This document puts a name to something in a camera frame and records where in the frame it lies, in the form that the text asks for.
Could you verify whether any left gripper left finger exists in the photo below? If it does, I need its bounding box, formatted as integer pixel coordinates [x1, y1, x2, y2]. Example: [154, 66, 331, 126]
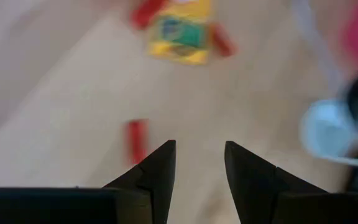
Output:
[101, 139, 177, 224]

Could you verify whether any red rectangular eraser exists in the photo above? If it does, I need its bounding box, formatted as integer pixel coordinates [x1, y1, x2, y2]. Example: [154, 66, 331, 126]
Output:
[130, 0, 167, 30]
[124, 118, 150, 166]
[209, 23, 238, 58]

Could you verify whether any Crayola crayon box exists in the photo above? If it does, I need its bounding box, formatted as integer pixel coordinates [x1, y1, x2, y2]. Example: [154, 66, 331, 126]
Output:
[147, 0, 213, 65]

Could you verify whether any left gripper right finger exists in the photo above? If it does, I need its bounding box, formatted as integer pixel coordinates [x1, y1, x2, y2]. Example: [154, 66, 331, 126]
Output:
[224, 141, 329, 224]

